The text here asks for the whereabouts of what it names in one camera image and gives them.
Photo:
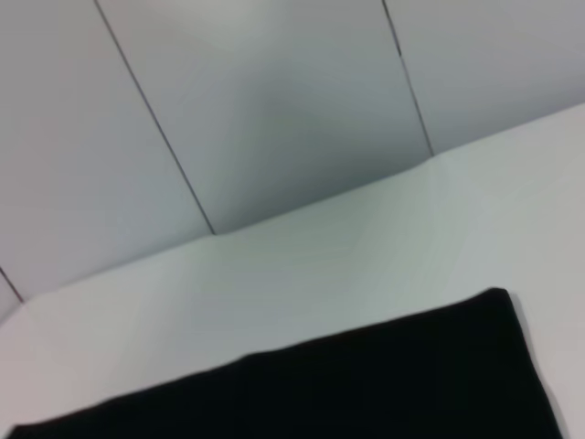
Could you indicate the black t-shirt with white print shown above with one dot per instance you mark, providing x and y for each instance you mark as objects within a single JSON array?
[{"x": 365, "y": 388}]

